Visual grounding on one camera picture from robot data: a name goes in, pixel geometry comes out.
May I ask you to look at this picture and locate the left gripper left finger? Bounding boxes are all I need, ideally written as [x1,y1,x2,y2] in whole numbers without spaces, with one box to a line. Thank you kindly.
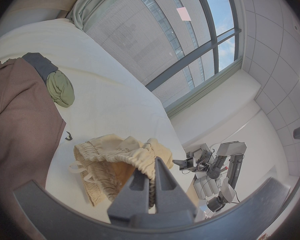
[107,169,151,224]

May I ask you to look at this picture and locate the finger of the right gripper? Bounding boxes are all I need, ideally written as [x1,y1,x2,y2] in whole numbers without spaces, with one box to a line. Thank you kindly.
[172,159,188,168]

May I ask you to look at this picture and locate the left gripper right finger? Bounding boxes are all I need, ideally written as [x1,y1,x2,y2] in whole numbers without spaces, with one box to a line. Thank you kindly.
[154,156,198,222]

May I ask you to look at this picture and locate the cream shorts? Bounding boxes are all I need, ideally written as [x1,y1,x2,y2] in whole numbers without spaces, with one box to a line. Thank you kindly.
[69,133,174,207]

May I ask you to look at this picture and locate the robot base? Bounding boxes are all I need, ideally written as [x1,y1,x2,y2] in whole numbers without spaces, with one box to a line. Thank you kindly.
[187,176,221,222]

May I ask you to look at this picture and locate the window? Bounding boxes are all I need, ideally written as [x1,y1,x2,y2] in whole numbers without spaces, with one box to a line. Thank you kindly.
[82,0,243,117]

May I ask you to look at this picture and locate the green garment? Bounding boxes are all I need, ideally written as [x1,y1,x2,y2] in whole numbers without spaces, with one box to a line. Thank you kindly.
[46,69,75,108]

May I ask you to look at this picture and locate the brown garment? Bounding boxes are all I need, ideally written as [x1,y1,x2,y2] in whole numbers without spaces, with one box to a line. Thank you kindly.
[0,58,67,236]

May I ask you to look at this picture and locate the dark grey garment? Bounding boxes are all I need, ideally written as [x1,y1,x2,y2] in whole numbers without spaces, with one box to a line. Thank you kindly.
[22,52,59,85]

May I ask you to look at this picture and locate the pale green curtain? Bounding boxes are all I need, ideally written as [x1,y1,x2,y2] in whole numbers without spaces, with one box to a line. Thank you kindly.
[69,0,141,32]

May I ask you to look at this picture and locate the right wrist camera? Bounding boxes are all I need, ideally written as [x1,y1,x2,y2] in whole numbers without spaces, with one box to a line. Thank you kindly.
[200,144,213,160]

